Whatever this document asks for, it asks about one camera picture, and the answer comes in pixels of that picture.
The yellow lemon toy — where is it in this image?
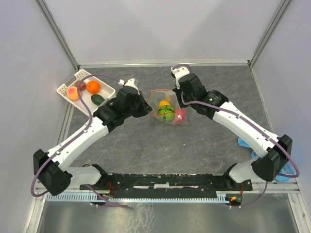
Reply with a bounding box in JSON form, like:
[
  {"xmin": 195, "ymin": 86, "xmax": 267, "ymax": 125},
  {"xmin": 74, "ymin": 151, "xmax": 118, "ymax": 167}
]
[{"xmin": 158, "ymin": 100, "xmax": 171, "ymax": 108}]

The clear zip top bag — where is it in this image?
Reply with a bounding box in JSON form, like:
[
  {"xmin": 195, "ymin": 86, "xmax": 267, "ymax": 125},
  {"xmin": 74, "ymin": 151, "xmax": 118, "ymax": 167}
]
[{"xmin": 147, "ymin": 89, "xmax": 188, "ymax": 125}]

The green watermelon toy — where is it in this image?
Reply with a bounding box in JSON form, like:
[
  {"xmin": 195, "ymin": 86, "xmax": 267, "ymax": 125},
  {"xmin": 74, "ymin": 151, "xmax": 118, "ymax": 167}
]
[{"xmin": 157, "ymin": 105, "xmax": 175, "ymax": 122}]

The red apple toy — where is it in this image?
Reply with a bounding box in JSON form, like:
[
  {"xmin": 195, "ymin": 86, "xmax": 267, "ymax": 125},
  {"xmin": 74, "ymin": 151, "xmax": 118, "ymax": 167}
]
[{"xmin": 174, "ymin": 108, "xmax": 186, "ymax": 123}]

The dark green avocado toy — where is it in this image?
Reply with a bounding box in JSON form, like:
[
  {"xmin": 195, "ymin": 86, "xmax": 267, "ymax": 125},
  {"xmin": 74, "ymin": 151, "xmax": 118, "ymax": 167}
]
[{"xmin": 91, "ymin": 94, "xmax": 105, "ymax": 106}]

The orange toy fruit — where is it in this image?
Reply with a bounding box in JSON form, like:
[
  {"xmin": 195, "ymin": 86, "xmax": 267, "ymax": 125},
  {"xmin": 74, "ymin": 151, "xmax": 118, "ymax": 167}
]
[{"xmin": 86, "ymin": 80, "xmax": 101, "ymax": 94}]

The white plastic basket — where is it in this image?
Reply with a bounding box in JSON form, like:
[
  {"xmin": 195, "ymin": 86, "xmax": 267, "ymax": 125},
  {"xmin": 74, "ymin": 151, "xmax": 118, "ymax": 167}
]
[{"xmin": 56, "ymin": 69, "xmax": 116, "ymax": 116}]

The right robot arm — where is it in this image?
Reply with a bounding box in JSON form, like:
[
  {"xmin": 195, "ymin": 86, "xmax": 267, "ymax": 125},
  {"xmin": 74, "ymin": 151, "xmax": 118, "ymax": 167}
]
[{"xmin": 174, "ymin": 72, "xmax": 295, "ymax": 190}]

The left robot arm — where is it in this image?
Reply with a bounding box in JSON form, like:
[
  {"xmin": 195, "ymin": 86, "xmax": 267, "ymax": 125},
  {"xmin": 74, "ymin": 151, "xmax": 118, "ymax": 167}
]
[{"xmin": 33, "ymin": 86, "xmax": 152, "ymax": 196}]

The brown toy fruit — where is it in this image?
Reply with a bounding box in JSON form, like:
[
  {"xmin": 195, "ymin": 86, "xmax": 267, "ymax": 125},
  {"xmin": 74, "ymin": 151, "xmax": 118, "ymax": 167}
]
[{"xmin": 75, "ymin": 81, "xmax": 86, "ymax": 91}]

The peach toy fruit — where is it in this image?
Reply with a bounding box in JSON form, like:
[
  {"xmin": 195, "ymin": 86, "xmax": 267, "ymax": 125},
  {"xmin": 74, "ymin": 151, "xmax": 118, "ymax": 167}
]
[{"xmin": 66, "ymin": 86, "xmax": 79, "ymax": 101}]

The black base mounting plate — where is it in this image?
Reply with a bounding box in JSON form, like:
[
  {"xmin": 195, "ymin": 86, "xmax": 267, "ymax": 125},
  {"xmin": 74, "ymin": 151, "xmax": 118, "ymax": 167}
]
[{"xmin": 91, "ymin": 173, "xmax": 253, "ymax": 199}]

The blue patterned cloth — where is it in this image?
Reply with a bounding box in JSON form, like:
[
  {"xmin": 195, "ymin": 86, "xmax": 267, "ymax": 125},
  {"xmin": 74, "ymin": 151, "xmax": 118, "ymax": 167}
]
[{"xmin": 237, "ymin": 138, "xmax": 294, "ymax": 182}]

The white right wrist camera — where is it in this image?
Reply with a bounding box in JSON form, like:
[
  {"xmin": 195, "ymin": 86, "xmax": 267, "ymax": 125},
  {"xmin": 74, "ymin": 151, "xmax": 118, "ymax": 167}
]
[{"xmin": 171, "ymin": 64, "xmax": 192, "ymax": 89}]

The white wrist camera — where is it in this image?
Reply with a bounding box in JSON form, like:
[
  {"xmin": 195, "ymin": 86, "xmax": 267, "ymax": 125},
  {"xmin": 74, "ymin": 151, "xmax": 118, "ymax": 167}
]
[
  {"xmin": 118, "ymin": 78, "xmax": 139, "ymax": 93},
  {"xmin": 171, "ymin": 64, "xmax": 192, "ymax": 89}
]

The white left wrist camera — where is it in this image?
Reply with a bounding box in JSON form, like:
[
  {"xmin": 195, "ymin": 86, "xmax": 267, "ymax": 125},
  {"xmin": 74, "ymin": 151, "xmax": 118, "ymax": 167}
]
[{"xmin": 118, "ymin": 78, "xmax": 139, "ymax": 93}]

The light blue cable duct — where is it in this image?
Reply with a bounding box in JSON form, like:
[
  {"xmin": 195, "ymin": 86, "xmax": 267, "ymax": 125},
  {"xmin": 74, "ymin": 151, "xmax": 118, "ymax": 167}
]
[{"xmin": 46, "ymin": 191, "xmax": 231, "ymax": 203}]

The aluminium frame rail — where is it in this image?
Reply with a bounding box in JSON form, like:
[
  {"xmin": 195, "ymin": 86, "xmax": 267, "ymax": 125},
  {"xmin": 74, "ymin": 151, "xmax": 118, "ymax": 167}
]
[{"xmin": 35, "ymin": 172, "xmax": 300, "ymax": 194}]

